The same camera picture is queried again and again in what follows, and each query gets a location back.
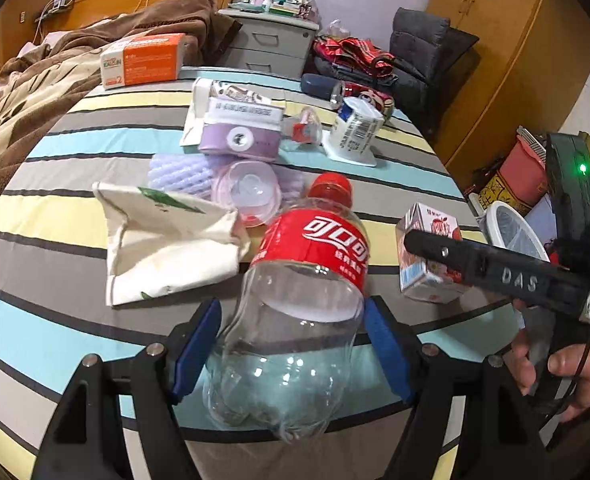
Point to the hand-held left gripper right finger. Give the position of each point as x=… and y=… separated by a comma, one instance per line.
x=390, y=355

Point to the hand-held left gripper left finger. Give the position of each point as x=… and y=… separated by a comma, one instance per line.
x=195, y=355

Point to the orange and white box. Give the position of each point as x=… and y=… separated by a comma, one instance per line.
x=150, y=62

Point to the purple foam fruit net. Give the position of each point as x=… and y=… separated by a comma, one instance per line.
x=180, y=175

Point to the striped tablecloth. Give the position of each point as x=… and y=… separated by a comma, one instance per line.
x=100, y=340

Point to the yellow patterned box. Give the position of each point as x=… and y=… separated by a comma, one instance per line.
x=500, y=192

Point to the power strip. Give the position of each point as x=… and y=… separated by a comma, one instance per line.
x=57, y=7

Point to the white instant noodle cup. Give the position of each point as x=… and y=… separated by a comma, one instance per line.
x=355, y=130

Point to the white trash bin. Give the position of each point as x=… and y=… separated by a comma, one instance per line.
x=515, y=230

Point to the yellow wooden wardrobe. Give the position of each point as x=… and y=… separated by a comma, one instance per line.
x=500, y=60

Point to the black chair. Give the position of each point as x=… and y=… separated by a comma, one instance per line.
x=455, y=60

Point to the clear wrapper with red print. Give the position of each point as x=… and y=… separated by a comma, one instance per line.
x=302, y=130

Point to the patterned white paper bag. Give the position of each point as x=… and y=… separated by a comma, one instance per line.
x=195, y=115

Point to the red plaid clothes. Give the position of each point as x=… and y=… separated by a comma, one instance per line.
x=345, y=52

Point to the person's right hand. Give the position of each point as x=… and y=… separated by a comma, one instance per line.
x=587, y=375

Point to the clear red-label plastic bottle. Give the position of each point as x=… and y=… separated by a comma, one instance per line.
x=315, y=240

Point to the small apple print carton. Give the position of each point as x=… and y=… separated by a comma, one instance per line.
x=432, y=220

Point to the dark blue pouch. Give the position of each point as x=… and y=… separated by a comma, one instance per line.
x=317, y=84

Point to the grey cushion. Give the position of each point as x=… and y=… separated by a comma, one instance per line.
x=417, y=40

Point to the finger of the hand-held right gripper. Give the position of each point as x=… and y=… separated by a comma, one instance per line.
x=500, y=270

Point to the clutter of small bottles boxes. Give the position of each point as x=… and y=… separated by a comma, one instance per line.
x=275, y=5

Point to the pink plastic bucket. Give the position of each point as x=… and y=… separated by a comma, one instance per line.
x=520, y=175

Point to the brown blanket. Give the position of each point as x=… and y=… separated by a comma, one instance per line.
x=25, y=110

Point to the white plastic bag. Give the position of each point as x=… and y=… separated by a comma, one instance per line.
x=336, y=29

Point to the white leaf print bag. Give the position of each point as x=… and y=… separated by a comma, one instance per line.
x=165, y=250

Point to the grey nightstand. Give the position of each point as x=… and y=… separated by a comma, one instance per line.
x=270, y=50

